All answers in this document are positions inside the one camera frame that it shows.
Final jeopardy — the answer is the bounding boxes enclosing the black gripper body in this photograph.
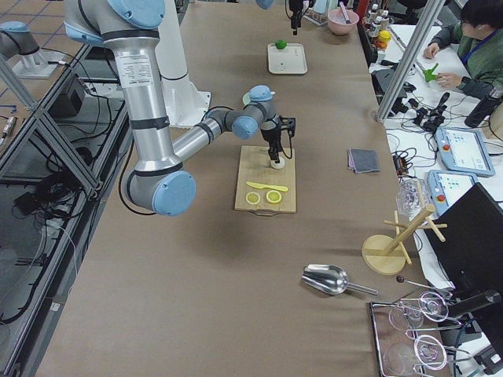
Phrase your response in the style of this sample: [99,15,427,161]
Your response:
[285,0,308,24]
[260,115,296,150]

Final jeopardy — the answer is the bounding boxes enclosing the white bun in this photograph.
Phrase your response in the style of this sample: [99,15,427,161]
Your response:
[270,157,285,170]

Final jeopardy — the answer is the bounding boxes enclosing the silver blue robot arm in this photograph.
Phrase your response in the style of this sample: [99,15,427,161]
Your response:
[255,0,314,29]
[64,1,296,216]

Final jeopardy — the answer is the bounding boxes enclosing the pink bowl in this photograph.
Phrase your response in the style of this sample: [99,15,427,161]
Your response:
[327,9,360,35]

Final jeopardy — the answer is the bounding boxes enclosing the green ceramic bowl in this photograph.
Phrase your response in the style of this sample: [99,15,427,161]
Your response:
[242,91,251,105]

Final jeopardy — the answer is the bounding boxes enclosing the white dish rack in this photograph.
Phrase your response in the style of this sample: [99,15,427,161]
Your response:
[303,0,339,26]

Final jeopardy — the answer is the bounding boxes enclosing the yellow plastic knife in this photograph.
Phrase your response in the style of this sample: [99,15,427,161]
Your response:
[245,181,288,192]

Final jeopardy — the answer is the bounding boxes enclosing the wooden cutting board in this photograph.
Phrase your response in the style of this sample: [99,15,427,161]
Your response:
[234,146,297,215]

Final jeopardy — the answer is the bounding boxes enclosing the green lime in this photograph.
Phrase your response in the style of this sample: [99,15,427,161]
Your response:
[274,39,287,50]

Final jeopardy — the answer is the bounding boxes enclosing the right lemon slice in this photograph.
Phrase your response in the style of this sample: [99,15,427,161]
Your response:
[266,189,282,204]

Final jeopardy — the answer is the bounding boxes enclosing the lemon slice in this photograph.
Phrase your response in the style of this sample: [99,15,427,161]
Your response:
[245,192,261,205]
[266,189,282,204]

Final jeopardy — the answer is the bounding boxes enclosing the left lemon slice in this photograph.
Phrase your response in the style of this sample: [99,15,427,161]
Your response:
[245,192,261,205]

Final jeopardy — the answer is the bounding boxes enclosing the white rabbit tray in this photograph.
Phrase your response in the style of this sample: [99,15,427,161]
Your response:
[267,43,307,75]

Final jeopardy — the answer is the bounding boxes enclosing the grey folded cloth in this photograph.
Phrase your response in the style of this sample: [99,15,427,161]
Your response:
[347,148,380,174]

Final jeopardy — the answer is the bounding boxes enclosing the metal scoop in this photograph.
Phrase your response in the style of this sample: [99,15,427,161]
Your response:
[302,264,379,296]

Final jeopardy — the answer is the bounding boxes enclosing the clear plastic container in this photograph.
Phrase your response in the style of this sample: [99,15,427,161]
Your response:
[396,178,431,218]

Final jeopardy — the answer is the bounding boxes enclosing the wooden mug tree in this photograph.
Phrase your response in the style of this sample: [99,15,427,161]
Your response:
[362,204,448,276]

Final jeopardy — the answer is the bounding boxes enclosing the lower teach pendant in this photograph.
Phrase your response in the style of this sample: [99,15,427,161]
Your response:
[427,170,478,216]

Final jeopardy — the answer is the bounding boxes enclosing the teach pendant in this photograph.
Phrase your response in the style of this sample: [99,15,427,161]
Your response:
[427,170,478,216]
[435,126,496,177]

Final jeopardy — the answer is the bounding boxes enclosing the person in green jacket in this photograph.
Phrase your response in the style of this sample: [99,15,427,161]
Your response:
[423,0,502,99]

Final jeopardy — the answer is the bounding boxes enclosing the upper teach pendant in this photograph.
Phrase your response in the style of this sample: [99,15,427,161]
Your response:
[435,126,496,177]

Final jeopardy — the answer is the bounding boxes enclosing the black monitor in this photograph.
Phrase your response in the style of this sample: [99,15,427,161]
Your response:
[425,183,502,355]

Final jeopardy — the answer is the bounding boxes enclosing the black bottle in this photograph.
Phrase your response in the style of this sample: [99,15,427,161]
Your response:
[464,88,502,128]

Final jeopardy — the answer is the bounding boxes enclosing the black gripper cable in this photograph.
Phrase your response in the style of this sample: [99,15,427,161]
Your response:
[277,129,296,159]

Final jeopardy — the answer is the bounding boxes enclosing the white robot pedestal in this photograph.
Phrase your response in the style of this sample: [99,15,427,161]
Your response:
[156,1,211,128]

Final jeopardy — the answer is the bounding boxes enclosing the aluminium frame post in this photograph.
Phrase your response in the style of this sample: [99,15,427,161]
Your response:
[375,0,444,123]

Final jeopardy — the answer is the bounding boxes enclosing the wire glass rack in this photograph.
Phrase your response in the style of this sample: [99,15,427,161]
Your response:
[369,288,482,376]

